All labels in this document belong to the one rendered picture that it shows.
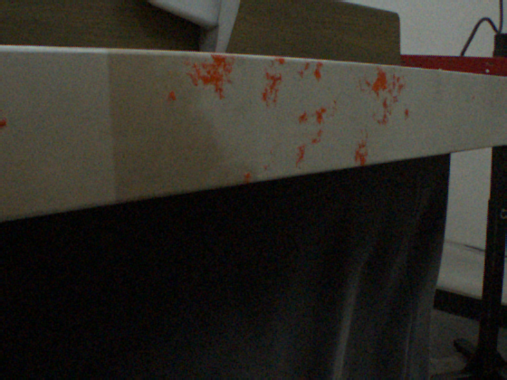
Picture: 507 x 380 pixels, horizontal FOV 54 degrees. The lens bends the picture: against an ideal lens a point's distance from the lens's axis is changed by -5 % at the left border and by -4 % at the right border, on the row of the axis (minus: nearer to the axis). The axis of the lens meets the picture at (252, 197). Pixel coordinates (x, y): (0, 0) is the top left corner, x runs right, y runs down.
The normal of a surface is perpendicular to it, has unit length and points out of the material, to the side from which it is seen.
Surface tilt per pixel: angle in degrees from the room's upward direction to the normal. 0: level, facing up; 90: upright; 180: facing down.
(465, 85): 90
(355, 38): 90
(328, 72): 90
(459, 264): 90
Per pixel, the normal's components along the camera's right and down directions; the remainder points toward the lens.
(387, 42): 0.66, 0.11
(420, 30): -0.75, 0.13
